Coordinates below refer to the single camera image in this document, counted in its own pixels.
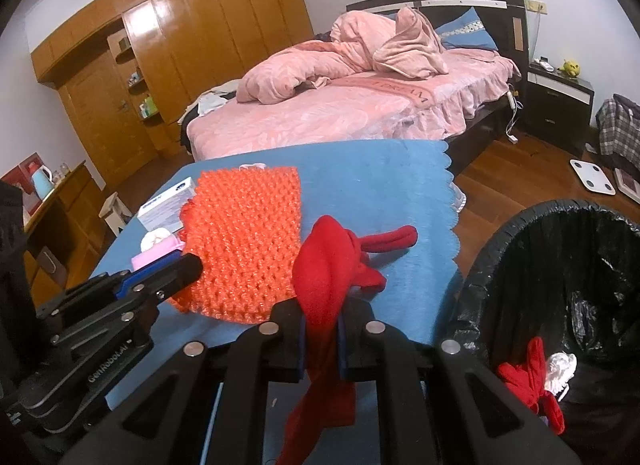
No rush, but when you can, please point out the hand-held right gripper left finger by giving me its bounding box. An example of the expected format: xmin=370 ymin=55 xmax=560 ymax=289
xmin=60 ymin=297 xmax=307 ymax=465

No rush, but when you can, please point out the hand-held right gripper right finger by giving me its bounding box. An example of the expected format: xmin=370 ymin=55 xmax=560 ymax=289
xmin=337 ymin=297 xmax=583 ymax=465

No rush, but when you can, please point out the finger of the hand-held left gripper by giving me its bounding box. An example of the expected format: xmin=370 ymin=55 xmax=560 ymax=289
xmin=35 ymin=269 xmax=136 ymax=318
xmin=50 ymin=253 xmax=203 ymax=346

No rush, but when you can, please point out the pink soft pack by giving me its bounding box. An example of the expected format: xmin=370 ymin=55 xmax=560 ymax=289
xmin=131 ymin=237 xmax=183 ymax=268

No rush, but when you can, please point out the pale tissue ball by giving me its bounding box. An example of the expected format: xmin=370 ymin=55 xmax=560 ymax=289
xmin=141 ymin=227 xmax=172 ymax=251

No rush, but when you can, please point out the white and blue box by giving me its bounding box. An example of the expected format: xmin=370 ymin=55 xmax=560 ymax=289
xmin=137 ymin=176 xmax=199 ymax=234

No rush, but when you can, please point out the orange foam net sheet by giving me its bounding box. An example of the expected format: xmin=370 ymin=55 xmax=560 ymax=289
xmin=165 ymin=167 xmax=303 ymax=323

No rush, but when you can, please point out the red fleece cloth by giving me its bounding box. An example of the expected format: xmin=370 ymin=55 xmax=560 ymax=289
xmin=285 ymin=215 xmax=418 ymax=461

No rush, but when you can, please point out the black round bin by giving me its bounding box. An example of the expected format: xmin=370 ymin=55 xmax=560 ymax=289
xmin=442 ymin=200 xmax=640 ymax=465

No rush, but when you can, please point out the white plastic bag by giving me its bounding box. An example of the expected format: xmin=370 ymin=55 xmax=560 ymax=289
xmin=544 ymin=352 xmax=578 ymax=396

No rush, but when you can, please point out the small pale stool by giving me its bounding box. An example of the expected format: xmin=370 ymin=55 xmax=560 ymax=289
xmin=98 ymin=192 xmax=133 ymax=236

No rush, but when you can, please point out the wooden sideboard cabinet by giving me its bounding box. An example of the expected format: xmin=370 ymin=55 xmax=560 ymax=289
xmin=0 ymin=160 xmax=108 ymax=306

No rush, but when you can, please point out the light blue kettle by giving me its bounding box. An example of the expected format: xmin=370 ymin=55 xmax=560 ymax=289
xmin=31 ymin=165 xmax=55 ymax=202

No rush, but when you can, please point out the red box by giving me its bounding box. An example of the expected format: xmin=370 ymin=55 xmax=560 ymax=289
xmin=0 ymin=152 xmax=43 ymax=218

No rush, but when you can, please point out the blue fleece table cloth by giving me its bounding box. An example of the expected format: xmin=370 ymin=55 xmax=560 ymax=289
xmin=87 ymin=139 xmax=463 ymax=465

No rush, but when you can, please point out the wooden door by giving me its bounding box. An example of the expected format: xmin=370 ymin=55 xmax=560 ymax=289
xmin=59 ymin=52 xmax=158 ymax=183

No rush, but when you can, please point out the white lace table cover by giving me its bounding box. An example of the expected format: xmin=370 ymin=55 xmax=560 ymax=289
xmin=447 ymin=177 xmax=468 ymax=210

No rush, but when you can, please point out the pile of light clothes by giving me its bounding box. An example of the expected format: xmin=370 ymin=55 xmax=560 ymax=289
xmin=179 ymin=80 xmax=242 ymax=123

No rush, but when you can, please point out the bed with pink sheets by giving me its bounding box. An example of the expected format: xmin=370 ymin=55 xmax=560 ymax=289
xmin=180 ymin=0 xmax=526 ymax=176
xmin=186 ymin=52 xmax=521 ymax=160

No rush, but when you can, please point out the pink duvet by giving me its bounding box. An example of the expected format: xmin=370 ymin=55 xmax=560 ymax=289
xmin=236 ymin=12 xmax=401 ymax=104

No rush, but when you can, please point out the wooden wardrobe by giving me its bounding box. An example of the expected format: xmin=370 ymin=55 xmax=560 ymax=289
xmin=30 ymin=0 xmax=321 ymax=160

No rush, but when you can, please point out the white bathroom scale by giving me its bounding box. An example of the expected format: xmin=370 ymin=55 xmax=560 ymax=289
xmin=570 ymin=159 xmax=616 ymax=192

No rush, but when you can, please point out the white power strip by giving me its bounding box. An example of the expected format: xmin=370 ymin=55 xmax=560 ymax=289
xmin=505 ymin=89 xmax=520 ymax=144

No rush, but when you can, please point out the light pink blanket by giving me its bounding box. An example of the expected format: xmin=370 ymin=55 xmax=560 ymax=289
xmin=372 ymin=7 xmax=449 ymax=80

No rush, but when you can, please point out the dark nightstand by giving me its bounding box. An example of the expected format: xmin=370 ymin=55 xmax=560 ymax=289
xmin=525 ymin=62 xmax=596 ymax=143

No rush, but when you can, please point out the large blue pillow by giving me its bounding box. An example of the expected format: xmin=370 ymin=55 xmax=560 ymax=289
xmin=434 ymin=7 xmax=500 ymax=52

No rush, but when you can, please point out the plaid cloth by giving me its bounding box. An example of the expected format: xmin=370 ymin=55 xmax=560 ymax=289
xmin=596 ymin=95 xmax=640 ymax=170

